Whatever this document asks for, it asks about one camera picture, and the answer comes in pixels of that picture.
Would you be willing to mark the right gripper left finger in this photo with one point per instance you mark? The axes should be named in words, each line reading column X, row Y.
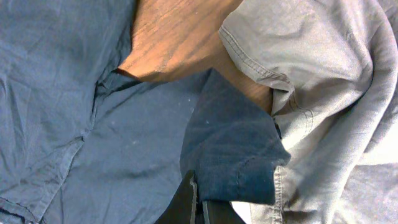
column 183, row 206

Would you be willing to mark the grey shorts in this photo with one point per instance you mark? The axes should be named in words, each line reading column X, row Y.
column 332, row 66

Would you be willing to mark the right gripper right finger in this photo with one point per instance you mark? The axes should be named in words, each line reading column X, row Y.
column 218, row 212

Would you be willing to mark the navy blue shorts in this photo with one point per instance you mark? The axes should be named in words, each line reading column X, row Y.
column 82, row 143

